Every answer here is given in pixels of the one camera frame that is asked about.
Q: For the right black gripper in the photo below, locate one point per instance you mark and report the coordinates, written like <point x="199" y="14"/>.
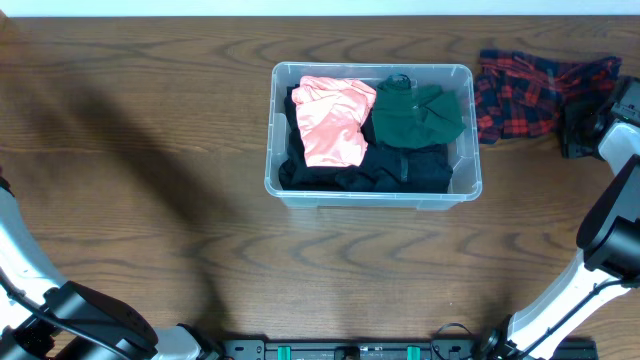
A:
<point x="568" y="145"/>

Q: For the red plaid flannel shirt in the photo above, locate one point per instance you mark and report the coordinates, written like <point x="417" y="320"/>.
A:
<point x="519" y="95"/>

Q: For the dark green garment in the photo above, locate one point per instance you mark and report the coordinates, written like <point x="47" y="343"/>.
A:
<point x="410" y="117"/>

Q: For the dark teal garment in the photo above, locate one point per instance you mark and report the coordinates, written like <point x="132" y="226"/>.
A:
<point x="386" y="169"/>

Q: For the pink garment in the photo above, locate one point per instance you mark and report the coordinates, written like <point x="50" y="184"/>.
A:
<point x="330" y="113"/>

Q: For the large black garment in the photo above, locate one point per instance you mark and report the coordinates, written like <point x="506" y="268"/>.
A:
<point x="294" y="174"/>

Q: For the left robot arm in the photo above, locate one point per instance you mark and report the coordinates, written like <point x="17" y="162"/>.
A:
<point x="38" y="303"/>

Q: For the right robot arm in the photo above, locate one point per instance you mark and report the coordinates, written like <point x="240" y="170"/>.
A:
<point x="606" y="264"/>

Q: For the clear plastic storage bin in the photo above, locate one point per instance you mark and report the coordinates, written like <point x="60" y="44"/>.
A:
<point x="466" y="183"/>

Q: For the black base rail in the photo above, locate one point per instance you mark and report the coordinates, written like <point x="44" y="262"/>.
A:
<point x="268" y="350"/>

